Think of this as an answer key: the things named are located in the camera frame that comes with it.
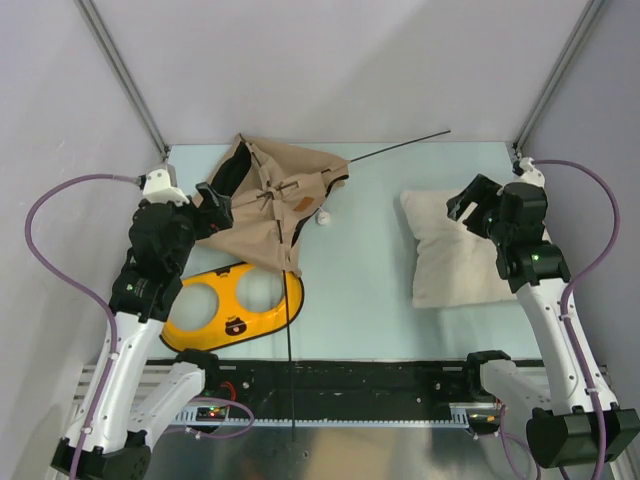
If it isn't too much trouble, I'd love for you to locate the aluminium frame post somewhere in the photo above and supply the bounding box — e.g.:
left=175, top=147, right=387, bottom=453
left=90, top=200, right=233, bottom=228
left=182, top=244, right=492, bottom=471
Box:
left=74, top=0, right=170, bottom=161
left=511, top=0, right=610, bottom=156

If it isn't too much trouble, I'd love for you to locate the black tent pole front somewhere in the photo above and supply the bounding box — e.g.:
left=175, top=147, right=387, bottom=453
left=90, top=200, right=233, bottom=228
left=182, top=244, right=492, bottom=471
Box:
left=276, top=220, right=296, bottom=442

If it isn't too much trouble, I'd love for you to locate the white pompom toy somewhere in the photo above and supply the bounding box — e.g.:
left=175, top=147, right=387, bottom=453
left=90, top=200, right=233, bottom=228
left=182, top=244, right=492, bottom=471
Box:
left=316, top=211, right=331, bottom=226

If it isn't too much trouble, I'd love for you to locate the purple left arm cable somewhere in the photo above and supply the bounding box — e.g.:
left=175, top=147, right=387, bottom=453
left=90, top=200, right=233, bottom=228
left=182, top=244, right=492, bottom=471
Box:
left=24, top=173, right=146, bottom=471

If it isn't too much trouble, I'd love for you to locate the yellow double bowl holder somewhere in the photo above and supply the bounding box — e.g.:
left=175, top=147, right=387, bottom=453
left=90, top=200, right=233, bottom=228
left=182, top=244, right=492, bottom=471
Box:
left=160, top=262, right=305, bottom=352

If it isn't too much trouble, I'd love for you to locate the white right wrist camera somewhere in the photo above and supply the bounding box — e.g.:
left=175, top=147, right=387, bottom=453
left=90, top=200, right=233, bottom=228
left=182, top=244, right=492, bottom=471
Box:
left=512, top=157, right=545, bottom=188

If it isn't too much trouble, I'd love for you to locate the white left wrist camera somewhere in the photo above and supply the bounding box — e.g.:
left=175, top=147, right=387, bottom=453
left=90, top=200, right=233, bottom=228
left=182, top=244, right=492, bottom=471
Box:
left=136, top=164, right=191, bottom=207

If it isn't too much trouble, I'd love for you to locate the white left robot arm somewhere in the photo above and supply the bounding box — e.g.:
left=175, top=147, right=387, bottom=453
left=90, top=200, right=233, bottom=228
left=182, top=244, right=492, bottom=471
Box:
left=52, top=183, right=233, bottom=479

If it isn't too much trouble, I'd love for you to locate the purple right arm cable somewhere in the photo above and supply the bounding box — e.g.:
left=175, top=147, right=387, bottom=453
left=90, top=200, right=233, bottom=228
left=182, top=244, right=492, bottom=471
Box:
left=529, top=158, right=622, bottom=480

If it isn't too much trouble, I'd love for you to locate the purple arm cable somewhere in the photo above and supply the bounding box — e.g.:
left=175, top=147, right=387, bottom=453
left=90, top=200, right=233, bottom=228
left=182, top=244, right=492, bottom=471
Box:
left=529, top=158, right=622, bottom=480
left=24, top=173, right=146, bottom=471

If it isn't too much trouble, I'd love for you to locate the black tent pole back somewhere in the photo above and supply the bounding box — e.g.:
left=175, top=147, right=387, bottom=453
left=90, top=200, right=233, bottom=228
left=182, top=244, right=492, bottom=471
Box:
left=350, top=129, right=452, bottom=163

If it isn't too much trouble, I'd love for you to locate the small circuit board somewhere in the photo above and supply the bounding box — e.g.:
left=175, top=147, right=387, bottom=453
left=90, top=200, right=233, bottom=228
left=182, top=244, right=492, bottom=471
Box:
left=196, top=406, right=229, bottom=422

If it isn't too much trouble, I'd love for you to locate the beige fabric pet tent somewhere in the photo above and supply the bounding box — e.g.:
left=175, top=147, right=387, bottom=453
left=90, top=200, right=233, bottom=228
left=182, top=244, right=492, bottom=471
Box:
left=198, top=134, right=349, bottom=276

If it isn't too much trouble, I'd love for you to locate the left aluminium frame post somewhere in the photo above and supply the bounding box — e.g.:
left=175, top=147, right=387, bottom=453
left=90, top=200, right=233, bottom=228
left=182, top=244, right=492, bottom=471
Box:
left=74, top=0, right=170, bottom=161

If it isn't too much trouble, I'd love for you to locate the right aluminium frame post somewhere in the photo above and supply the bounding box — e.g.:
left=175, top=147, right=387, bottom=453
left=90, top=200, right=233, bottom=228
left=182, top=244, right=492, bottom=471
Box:
left=511, top=0, right=610, bottom=156

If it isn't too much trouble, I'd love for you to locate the cream fluffy cushion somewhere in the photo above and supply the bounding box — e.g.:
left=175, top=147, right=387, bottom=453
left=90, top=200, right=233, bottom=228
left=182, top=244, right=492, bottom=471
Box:
left=400, top=190, right=516, bottom=309

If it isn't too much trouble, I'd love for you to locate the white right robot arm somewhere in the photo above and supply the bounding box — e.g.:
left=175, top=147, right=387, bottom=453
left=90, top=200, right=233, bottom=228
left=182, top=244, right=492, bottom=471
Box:
left=446, top=175, right=639, bottom=468

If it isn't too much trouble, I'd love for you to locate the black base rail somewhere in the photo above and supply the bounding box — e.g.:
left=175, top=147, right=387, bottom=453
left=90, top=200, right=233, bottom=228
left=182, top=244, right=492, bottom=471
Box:
left=219, top=360, right=477, bottom=424

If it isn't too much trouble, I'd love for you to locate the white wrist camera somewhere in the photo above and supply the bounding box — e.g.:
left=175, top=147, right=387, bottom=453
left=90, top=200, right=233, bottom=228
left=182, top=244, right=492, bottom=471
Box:
left=512, top=157, right=545, bottom=188
left=136, top=164, right=191, bottom=207

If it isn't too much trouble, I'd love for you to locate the black tent pole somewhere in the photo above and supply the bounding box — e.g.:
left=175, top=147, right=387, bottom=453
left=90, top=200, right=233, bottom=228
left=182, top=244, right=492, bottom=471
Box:
left=276, top=220, right=296, bottom=442
left=350, top=129, right=452, bottom=163

